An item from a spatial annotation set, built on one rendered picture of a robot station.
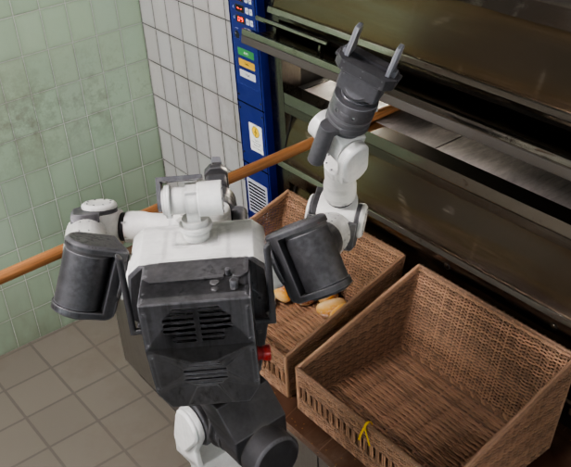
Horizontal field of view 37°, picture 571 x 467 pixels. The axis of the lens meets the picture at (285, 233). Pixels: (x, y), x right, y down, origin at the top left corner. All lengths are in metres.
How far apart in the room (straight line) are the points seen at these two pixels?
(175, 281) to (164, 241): 0.14
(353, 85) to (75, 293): 0.65
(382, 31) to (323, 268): 0.90
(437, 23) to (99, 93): 1.67
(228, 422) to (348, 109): 0.66
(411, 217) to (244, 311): 1.08
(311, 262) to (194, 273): 0.23
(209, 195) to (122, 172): 2.10
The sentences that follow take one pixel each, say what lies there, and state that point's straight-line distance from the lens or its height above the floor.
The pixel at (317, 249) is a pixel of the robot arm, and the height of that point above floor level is 1.39.
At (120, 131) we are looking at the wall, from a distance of 3.60.
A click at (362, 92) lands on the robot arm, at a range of 1.61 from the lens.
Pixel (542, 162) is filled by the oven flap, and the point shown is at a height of 1.40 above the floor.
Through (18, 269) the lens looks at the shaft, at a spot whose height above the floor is 1.20.
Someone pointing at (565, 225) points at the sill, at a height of 1.17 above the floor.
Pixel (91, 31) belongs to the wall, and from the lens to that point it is 3.42.
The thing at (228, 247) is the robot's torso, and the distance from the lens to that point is 1.62.
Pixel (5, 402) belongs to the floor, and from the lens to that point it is 3.58.
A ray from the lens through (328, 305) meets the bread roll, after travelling 2.70.
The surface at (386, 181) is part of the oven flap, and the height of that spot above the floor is 1.04.
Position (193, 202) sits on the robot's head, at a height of 1.49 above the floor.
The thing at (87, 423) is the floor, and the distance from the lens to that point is 3.38.
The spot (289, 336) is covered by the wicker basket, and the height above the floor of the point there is 0.59.
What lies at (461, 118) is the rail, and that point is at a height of 1.43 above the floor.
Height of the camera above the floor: 2.28
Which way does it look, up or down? 32 degrees down
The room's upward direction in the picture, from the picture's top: 4 degrees counter-clockwise
